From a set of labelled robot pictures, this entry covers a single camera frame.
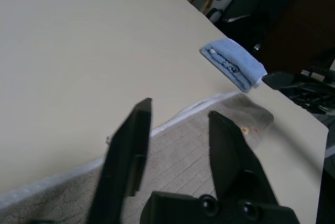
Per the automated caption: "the black office chair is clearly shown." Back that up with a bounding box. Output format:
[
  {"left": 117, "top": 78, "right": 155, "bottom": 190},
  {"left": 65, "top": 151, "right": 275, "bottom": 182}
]
[{"left": 209, "top": 0, "right": 300, "bottom": 60}]

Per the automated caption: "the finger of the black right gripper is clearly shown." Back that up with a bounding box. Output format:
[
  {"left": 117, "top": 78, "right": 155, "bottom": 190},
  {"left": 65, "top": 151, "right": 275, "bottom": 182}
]
[{"left": 261, "top": 71, "right": 299, "bottom": 91}]

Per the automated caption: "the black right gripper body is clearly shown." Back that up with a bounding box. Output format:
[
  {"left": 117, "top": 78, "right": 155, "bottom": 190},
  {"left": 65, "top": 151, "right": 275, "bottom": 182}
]
[{"left": 289, "top": 69, "right": 335, "bottom": 115}]

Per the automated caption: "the beige towel with white trim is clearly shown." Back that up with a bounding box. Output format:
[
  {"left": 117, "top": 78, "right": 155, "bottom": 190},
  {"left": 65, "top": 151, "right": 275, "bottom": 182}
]
[{"left": 0, "top": 92, "right": 275, "bottom": 224}]

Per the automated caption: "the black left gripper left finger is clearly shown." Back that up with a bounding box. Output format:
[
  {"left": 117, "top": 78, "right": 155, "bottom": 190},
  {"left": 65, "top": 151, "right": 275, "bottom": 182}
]
[{"left": 90, "top": 97, "right": 153, "bottom": 224}]

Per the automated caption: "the blue folded towel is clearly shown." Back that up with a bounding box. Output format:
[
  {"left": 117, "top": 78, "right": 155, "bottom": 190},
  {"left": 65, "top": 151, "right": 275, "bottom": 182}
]
[{"left": 200, "top": 38, "right": 268, "bottom": 93}]

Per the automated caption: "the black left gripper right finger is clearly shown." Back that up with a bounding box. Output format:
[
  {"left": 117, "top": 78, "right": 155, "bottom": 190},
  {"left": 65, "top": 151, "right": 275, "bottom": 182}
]
[{"left": 208, "top": 110, "right": 280, "bottom": 206}]

